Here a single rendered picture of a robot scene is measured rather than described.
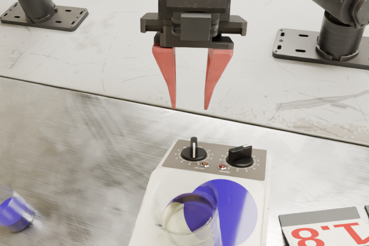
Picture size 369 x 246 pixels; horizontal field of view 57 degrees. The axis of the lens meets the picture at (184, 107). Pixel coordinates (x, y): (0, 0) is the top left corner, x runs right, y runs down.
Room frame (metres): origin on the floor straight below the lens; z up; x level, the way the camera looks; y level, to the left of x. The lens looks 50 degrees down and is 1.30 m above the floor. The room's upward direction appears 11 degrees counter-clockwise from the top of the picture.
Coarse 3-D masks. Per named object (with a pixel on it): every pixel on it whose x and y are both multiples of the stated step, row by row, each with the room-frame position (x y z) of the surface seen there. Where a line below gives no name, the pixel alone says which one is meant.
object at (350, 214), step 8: (344, 208) 0.14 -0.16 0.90; (352, 208) 0.14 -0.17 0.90; (280, 216) 0.14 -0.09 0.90; (288, 216) 0.14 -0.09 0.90; (296, 216) 0.14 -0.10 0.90; (304, 216) 0.14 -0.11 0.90; (312, 216) 0.14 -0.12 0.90; (320, 216) 0.13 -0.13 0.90; (328, 216) 0.13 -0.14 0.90; (336, 216) 0.13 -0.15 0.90; (344, 216) 0.13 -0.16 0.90; (352, 216) 0.13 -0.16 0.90; (288, 224) 0.13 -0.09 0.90; (296, 224) 0.13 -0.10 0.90; (304, 224) 0.13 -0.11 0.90; (312, 224) 0.13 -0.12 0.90; (320, 224) 0.13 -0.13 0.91; (328, 224) 0.12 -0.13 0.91; (288, 240) 0.11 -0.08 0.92
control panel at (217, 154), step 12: (180, 144) 0.25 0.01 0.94; (204, 144) 0.24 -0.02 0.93; (216, 144) 0.24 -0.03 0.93; (168, 156) 0.22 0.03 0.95; (180, 156) 0.22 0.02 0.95; (216, 156) 0.21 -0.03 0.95; (252, 156) 0.21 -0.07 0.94; (264, 156) 0.21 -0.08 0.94; (180, 168) 0.20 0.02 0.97; (192, 168) 0.20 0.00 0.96; (204, 168) 0.19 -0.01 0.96; (216, 168) 0.19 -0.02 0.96; (228, 168) 0.19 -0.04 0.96; (240, 168) 0.19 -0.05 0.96; (252, 168) 0.19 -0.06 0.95; (264, 168) 0.18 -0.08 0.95; (264, 180) 0.16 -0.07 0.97
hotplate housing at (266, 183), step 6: (174, 144) 0.25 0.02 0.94; (168, 150) 0.24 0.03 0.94; (270, 156) 0.21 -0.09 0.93; (162, 162) 0.21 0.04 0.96; (270, 162) 0.20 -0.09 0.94; (156, 168) 0.21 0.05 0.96; (270, 168) 0.19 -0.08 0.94; (270, 174) 0.18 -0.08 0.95; (270, 180) 0.17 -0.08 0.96; (264, 186) 0.15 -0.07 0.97; (270, 186) 0.16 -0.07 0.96; (264, 210) 0.13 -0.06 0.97; (264, 216) 0.12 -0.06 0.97; (264, 222) 0.12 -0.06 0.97; (264, 228) 0.11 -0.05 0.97; (264, 234) 0.11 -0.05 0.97; (264, 240) 0.10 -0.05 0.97
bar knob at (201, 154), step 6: (192, 138) 0.24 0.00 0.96; (192, 144) 0.22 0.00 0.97; (186, 150) 0.23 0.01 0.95; (192, 150) 0.22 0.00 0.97; (198, 150) 0.23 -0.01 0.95; (204, 150) 0.23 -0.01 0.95; (186, 156) 0.22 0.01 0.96; (192, 156) 0.21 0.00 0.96; (198, 156) 0.21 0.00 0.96; (204, 156) 0.21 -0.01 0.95
